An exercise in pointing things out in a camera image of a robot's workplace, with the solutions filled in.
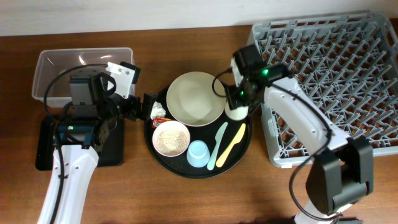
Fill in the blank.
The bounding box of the white tissue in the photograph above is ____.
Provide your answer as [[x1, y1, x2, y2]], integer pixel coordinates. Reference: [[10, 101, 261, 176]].
[[150, 101, 166, 119]]

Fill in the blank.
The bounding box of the round black tray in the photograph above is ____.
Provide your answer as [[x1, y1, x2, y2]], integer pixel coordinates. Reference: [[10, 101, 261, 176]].
[[143, 81, 253, 179]]

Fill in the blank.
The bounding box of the large cream bowl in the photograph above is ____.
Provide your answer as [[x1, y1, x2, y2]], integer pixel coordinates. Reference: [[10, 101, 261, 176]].
[[166, 72, 226, 127]]

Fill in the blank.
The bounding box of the mint green plastic knife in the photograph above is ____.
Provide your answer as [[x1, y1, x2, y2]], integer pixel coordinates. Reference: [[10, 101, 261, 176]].
[[206, 122, 228, 170]]

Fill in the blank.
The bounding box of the white cup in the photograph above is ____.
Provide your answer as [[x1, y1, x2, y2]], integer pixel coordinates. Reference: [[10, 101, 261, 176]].
[[224, 103, 249, 121]]

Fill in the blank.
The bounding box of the red sauce packet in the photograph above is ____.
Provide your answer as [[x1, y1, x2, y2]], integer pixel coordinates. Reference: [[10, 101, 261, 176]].
[[152, 116, 172, 128]]

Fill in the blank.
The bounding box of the light blue cup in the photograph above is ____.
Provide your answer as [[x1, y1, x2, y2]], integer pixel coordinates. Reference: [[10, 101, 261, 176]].
[[187, 140, 210, 168]]

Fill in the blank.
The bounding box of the clear plastic bin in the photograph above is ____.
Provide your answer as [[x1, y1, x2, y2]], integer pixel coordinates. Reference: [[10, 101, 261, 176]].
[[32, 47, 134, 108]]

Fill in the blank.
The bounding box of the grey dishwasher rack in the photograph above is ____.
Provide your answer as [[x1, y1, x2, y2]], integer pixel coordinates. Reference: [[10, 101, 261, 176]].
[[248, 12, 397, 156]]

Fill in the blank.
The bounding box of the black rectangular tray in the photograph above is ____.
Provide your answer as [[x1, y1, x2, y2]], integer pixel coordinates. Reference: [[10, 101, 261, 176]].
[[35, 117, 125, 170]]

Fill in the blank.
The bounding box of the yellow plastic knife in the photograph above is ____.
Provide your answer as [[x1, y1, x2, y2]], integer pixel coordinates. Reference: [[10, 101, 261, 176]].
[[216, 123, 246, 168]]

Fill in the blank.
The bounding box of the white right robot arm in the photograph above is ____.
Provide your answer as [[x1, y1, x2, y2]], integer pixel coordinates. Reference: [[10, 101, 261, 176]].
[[226, 75, 374, 223]]

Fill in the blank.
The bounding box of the pink bowl with grains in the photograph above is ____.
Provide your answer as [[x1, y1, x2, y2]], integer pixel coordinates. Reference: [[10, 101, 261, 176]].
[[152, 121, 190, 157]]

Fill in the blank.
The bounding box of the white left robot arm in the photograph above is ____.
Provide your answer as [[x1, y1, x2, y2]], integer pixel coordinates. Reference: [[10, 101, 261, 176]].
[[36, 94, 157, 223]]

